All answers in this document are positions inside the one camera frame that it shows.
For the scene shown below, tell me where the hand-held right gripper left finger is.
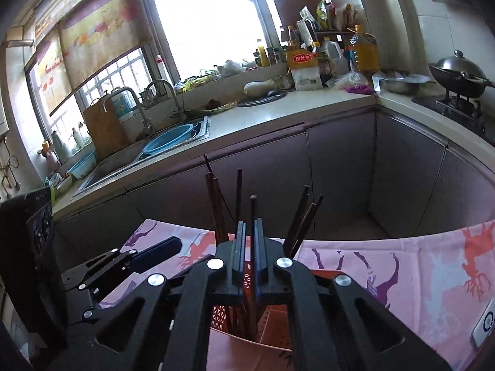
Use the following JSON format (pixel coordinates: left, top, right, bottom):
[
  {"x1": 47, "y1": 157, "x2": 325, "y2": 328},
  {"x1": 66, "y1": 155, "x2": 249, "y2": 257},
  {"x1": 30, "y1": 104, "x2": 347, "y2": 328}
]
[{"x1": 48, "y1": 220, "x2": 248, "y2": 371}]

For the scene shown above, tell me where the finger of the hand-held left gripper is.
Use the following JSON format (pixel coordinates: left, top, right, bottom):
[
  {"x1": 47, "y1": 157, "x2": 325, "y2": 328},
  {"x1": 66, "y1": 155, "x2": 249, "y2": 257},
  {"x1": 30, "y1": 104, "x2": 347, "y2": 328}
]
[
  {"x1": 70, "y1": 305, "x2": 117, "y2": 333},
  {"x1": 64, "y1": 237, "x2": 182, "y2": 296}
]

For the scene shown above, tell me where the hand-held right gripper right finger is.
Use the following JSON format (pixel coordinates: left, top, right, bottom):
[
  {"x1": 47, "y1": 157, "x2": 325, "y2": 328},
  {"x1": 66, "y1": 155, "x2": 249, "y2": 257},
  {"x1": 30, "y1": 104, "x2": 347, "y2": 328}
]
[{"x1": 253, "y1": 218, "x2": 451, "y2": 371}]

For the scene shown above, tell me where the bunch of wooden chopsticks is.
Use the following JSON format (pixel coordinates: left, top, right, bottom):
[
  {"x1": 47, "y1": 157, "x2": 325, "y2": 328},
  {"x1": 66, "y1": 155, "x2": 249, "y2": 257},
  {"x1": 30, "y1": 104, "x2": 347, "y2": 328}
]
[{"x1": 203, "y1": 155, "x2": 325, "y2": 341}]

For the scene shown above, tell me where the orange plastic basket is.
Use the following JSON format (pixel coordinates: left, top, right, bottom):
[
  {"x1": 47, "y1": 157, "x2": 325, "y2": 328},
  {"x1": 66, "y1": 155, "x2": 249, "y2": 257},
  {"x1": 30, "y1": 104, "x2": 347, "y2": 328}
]
[{"x1": 207, "y1": 263, "x2": 295, "y2": 371}]

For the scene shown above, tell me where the steel sink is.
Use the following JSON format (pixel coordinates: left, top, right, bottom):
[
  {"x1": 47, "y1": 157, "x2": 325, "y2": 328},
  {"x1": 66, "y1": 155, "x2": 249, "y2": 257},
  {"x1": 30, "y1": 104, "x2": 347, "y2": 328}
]
[{"x1": 73, "y1": 116, "x2": 211, "y2": 198}]

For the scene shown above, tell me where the blue basin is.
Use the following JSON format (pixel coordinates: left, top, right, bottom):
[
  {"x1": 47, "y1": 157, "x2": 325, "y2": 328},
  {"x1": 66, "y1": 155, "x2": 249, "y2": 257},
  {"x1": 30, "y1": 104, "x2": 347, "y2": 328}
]
[
  {"x1": 67, "y1": 150, "x2": 97, "y2": 179},
  {"x1": 143, "y1": 123, "x2": 195, "y2": 154}
]

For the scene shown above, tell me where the grey kitchen cabinet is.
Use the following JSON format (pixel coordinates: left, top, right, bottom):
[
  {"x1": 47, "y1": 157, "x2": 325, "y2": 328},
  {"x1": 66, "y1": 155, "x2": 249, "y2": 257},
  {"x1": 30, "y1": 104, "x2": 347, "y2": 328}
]
[{"x1": 50, "y1": 85, "x2": 495, "y2": 263}]

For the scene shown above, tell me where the wooden cutting board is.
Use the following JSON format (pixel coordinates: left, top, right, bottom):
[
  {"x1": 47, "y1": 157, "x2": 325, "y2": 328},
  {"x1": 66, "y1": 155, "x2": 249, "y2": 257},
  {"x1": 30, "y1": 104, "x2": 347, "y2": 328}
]
[{"x1": 83, "y1": 98, "x2": 130, "y2": 159}]

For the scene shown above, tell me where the square steel faucet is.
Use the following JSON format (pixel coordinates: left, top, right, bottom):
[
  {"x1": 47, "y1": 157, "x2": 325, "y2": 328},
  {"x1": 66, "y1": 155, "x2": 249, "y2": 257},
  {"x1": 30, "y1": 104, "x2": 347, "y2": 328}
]
[{"x1": 101, "y1": 87, "x2": 155, "y2": 136}]

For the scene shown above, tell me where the black round tray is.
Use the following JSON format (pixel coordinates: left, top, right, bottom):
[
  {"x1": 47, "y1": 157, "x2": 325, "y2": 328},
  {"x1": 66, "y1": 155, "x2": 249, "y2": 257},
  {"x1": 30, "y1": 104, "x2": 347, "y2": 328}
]
[{"x1": 237, "y1": 90, "x2": 287, "y2": 108}]

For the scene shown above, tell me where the pink printed tablecloth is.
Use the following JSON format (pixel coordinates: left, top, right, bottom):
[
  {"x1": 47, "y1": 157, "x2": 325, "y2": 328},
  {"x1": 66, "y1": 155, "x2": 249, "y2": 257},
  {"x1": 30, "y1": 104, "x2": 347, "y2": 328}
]
[{"x1": 98, "y1": 220, "x2": 495, "y2": 371}]

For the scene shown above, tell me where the white gourd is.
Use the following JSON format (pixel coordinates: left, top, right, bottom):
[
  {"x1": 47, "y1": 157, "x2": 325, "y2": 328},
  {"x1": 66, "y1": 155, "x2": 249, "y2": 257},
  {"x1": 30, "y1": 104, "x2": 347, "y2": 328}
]
[{"x1": 243, "y1": 80, "x2": 277, "y2": 96}]

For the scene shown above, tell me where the curved steel faucet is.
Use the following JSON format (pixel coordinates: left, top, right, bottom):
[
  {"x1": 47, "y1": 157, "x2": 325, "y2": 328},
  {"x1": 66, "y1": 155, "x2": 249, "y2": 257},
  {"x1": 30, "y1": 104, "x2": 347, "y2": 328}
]
[{"x1": 144, "y1": 79, "x2": 182, "y2": 113}]

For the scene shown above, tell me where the white bag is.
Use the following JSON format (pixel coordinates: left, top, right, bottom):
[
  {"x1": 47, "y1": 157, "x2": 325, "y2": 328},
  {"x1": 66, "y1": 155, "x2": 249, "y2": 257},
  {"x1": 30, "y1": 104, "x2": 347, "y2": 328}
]
[{"x1": 291, "y1": 66, "x2": 323, "y2": 90}]

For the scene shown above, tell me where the white bottle red cap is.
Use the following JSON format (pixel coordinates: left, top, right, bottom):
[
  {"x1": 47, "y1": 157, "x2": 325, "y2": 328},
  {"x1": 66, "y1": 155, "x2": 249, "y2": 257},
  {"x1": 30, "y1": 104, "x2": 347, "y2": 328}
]
[{"x1": 154, "y1": 54, "x2": 171, "y2": 86}]

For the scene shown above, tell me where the clear plastic bag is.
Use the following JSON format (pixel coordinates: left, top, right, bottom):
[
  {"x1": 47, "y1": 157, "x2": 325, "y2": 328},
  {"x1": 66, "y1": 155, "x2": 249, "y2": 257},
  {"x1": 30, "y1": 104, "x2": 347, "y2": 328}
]
[{"x1": 325, "y1": 71, "x2": 377, "y2": 95}]

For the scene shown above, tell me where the yellow box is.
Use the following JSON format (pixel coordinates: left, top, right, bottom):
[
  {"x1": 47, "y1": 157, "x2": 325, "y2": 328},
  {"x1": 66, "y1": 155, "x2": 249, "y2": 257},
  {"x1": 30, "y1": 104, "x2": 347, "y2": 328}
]
[{"x1": 285, "y1": 48, "x2": 318, "y2": 70}]

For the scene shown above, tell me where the white plastic jug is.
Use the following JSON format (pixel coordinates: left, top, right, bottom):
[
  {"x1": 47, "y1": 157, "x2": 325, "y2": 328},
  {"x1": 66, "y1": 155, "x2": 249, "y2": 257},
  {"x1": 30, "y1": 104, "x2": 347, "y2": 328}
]
[{"x1": 319, "y1": 39, "x2": 349, "y2": 76}]

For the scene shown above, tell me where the steel bowl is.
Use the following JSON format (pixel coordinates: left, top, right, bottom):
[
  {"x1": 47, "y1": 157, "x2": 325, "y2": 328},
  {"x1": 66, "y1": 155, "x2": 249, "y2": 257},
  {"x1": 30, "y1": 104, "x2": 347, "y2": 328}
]
[{"x1": 377, "y1": 73, "x2": 432, "y2": 95}]

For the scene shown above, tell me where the yellow oil bottle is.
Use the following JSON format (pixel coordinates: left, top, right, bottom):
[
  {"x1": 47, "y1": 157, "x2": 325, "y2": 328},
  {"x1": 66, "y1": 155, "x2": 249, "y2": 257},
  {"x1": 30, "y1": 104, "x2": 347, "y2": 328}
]
[{"x1": 348, "y1": 25, "x2": 381, "y2": 74}]

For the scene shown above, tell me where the white square device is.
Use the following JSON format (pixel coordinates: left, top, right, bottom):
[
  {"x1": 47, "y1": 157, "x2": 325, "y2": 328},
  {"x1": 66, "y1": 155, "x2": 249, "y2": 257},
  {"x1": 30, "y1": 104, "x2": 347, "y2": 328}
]
[{"x1": 470, "y1": 297, "x2": 495, "y2": 350}]

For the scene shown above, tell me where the black shelf with packets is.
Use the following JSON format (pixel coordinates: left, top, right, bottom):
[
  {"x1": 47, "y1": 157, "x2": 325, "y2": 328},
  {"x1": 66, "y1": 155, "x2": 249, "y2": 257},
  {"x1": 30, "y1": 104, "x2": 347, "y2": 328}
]
[{"x1": 296, "y1": 0, "x2": 368, "y2": 45}]

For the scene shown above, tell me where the gas stove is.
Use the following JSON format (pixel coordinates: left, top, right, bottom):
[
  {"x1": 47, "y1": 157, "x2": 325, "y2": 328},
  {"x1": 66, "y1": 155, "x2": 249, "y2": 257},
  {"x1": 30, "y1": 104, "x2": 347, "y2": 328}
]
[{"x1": 412, "y1": 93, "x2": 490, "y2": 136}]

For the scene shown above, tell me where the black wok with lid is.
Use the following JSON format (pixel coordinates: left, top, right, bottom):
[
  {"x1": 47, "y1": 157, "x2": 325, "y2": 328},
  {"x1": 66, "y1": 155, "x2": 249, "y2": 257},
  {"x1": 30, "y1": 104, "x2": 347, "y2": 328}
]
[{"x1": 427, "y1": 50, "x2": 495, "y2": 99}]

